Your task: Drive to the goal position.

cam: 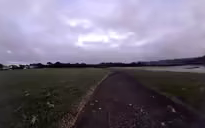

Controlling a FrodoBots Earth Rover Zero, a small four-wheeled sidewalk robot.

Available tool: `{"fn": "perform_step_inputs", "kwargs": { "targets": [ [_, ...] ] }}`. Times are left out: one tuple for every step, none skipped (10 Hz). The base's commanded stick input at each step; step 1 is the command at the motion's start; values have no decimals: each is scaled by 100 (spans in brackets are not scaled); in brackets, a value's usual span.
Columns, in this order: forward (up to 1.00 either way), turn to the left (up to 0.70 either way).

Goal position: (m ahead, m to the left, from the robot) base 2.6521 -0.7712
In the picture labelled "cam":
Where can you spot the row of dark trees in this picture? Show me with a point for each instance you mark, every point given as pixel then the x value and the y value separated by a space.
pixel 70 64

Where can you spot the dark distant hill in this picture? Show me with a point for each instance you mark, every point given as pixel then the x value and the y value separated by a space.
pixel 190 61

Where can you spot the green grass field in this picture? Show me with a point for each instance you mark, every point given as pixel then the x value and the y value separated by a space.
pixel 36 95

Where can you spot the dark asphalt path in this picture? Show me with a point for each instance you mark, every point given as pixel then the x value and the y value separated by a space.
pixel 123 103

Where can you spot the green grass strip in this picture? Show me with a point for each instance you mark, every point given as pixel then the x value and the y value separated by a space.
pixel 180 85

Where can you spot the pale water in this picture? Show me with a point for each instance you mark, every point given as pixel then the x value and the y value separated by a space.
pixel 183 68

